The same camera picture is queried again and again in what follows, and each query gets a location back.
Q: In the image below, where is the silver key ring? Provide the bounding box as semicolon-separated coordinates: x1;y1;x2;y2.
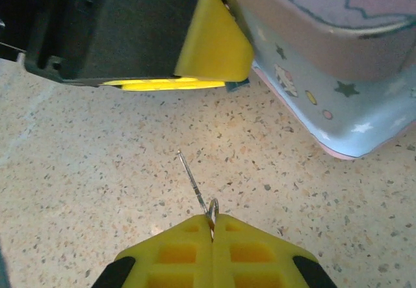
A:
207;198;220;237

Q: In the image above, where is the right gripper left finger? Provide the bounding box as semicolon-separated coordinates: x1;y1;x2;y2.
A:
93;214;215;288

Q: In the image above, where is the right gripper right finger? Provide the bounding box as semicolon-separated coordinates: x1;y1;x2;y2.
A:
213;214;336;288

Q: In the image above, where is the pastel cartoon tin box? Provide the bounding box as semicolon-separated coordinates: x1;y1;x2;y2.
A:
216;0;416;161

